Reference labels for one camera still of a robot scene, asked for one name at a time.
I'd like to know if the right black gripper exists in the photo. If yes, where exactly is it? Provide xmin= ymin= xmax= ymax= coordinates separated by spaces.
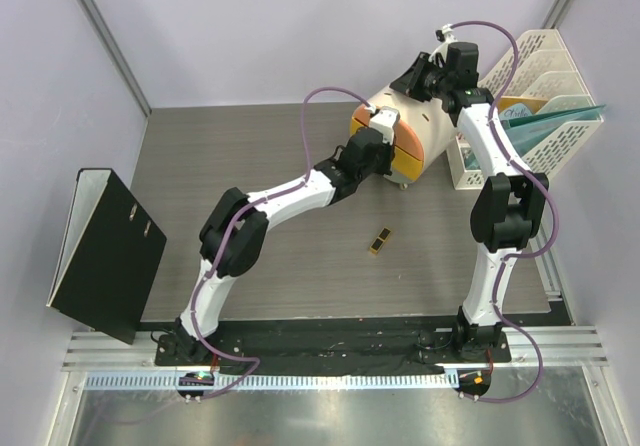
xmin=391 ymin=55 xmax=452 ymax=105

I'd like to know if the yellow drawer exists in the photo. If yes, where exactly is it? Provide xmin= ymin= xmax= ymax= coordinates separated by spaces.
xmin=350 ymin=125 xmax=426 ymax=183

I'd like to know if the orange top drawer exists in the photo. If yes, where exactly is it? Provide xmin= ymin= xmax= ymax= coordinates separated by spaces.
xmin=350 ymin=105 xmax=424 ymax=160

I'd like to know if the cream cylindrical drawer organizer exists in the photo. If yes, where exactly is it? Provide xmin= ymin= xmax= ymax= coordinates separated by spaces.
xmin=368 ymin=86 xmax=456 ymax=185

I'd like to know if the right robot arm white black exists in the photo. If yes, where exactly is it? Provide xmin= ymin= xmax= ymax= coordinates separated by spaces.
xmin=390 ymin=42 xmax=549 ymax=361

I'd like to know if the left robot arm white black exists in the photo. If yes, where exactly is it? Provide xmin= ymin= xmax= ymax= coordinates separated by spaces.
xmin=173 ymin=127 xmax=395 ymax=365

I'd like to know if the black gold lipstick box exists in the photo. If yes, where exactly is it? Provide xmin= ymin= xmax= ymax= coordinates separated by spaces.
xmin=369 ymin=227 xmax=391 ymax=255

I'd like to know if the yellow card in rack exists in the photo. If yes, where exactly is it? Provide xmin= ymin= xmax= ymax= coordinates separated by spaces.
xmin=497 ymin=96 xmax=547 ymax=121

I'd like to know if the teal folder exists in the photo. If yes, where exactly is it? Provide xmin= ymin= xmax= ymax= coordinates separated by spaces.
xmin=500 ymin=104 xmax=605 ymax=176

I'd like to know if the white perforated file rack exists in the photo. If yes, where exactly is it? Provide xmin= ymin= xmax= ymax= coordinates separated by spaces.
xmin=444 ymin=27 xmax=610 ymax=191

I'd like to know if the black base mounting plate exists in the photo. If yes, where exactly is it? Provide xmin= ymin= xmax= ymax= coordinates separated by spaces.
xmin=154 ymin=316 xmax=512 ymax=377

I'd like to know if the black binder folder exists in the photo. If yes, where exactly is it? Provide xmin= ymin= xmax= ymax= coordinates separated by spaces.
xmin=47 ymin=168 xmax=167 ymax=344

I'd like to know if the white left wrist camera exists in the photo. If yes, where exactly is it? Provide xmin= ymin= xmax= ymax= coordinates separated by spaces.
xmin=365 ymin=105 xmax=401 ymax=145

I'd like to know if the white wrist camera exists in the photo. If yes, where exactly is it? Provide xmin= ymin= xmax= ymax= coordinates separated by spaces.
xmin=365 ymin=105 xmax=401 ymax=145
xmin=433 ymin=24 xmax=457 ymax=57

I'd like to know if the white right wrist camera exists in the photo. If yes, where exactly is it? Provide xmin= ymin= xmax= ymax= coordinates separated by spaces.
xmin=433 ymin=24 xmax=457 ymax=57

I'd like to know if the white slotted cable duct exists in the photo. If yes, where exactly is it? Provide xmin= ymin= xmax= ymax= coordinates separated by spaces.
xmin=84 ymin=370 xmax=459 ymax=392

